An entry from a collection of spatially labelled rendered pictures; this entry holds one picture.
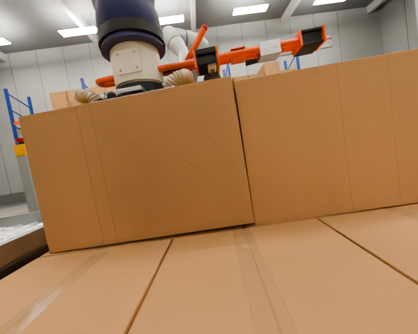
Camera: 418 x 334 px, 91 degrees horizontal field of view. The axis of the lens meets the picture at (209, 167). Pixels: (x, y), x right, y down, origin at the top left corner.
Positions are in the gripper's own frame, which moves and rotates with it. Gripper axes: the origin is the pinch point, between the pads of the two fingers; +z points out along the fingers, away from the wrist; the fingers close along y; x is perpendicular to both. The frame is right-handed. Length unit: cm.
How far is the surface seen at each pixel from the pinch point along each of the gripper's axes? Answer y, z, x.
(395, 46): -297, -871, -830
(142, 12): -15.1, 7.7, 19.5
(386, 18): -432, -899, -827
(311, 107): 24.3, 18.8, -23.5
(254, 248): 54, 32, -2
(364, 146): 37, 19, -36
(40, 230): 48, 13, 63
